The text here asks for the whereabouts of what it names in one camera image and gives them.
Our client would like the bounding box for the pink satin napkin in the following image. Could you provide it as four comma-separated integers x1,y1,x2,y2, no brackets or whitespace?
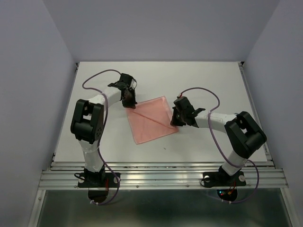
126,96,178,144

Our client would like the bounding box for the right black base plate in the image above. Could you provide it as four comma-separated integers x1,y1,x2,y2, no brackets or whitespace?
200,171,246,188

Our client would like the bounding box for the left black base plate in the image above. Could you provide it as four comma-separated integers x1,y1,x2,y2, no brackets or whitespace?
74,172,119,188

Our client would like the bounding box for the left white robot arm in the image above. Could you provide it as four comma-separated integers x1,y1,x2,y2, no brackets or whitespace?
71,73,137,188

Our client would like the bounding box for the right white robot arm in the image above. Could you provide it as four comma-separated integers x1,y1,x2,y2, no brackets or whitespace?
170,96,267,188

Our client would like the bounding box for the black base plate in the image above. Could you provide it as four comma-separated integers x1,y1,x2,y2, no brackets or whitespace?
200,171,246,188
74,172,119,188

